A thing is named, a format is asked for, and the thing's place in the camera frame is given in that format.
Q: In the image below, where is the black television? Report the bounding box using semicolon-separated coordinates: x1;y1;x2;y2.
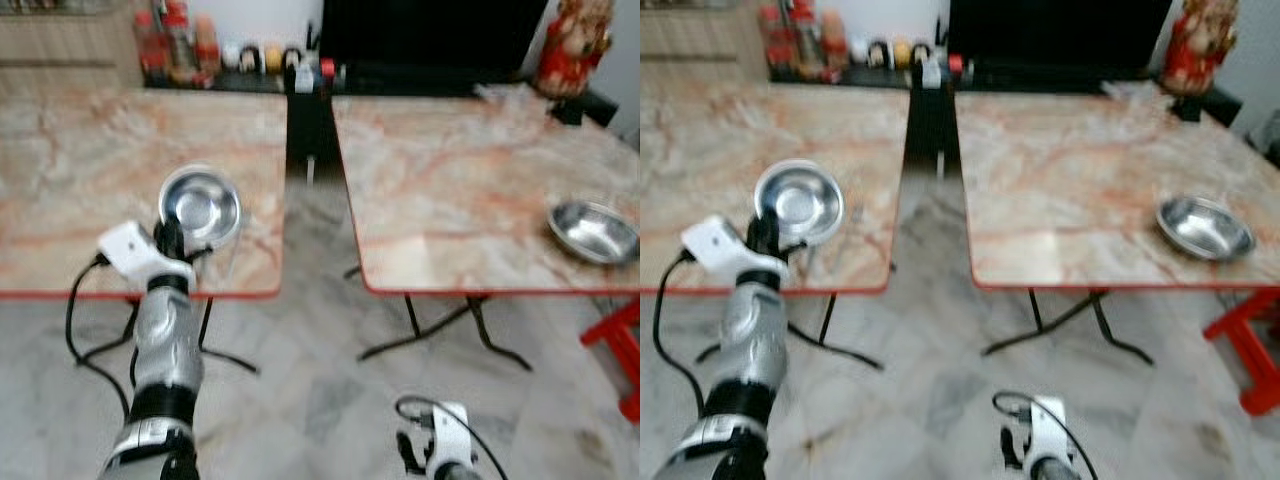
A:
319;0;550;77
946;0;1174;72

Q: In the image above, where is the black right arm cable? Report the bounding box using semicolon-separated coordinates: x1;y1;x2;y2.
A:
991;389;1102;480
394;395;511;480

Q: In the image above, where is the steel bowl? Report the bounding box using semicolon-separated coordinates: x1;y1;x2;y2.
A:
158;165;243;252
1156;196;1257;264
547;200;640;267
753;158;846;249

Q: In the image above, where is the red gold figurine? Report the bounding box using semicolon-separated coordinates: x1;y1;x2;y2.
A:
536;0;614;100
1161;0;1240;97

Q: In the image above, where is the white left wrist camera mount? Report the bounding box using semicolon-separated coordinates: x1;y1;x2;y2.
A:
97;222;197;292
681;215;791;291

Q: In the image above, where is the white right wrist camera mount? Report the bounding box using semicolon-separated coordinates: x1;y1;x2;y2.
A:
429;401;474;477
1029;396;1070;472

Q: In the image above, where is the wooden cabinet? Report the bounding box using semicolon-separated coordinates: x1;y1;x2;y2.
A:
640;0;768;89
0;0;143;93

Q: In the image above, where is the clear plastic bag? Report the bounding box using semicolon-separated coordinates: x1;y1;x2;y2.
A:
474;82;543;112
1099;79;1167;107

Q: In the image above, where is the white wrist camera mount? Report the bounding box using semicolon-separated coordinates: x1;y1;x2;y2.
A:
97;222;197;292
681;215;791;291
1029;396;1070;472
429;401;474;477

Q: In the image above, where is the marble folding table red edge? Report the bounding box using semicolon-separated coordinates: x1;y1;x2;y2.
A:
331;90;641;373
640;84;912;372
954;88;1280;367
0;86;289;377

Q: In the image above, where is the red stool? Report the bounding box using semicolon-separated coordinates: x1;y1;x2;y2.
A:
1204;288;1280;417
581;298;641;423

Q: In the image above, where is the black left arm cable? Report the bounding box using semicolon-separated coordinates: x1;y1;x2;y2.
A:
651;250;723;417
64;254;136;417

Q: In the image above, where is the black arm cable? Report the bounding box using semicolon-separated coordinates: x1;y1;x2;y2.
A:
394;395;511;480
651;250;723;417
991;389;1102;480
64;254;136;417

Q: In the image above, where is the red sauce bottle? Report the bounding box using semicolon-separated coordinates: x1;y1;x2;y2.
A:
136;10;167;83
818;10;850;73
757;6;791;81
193;14;222;78
163;0;197;87
786;0;822;83

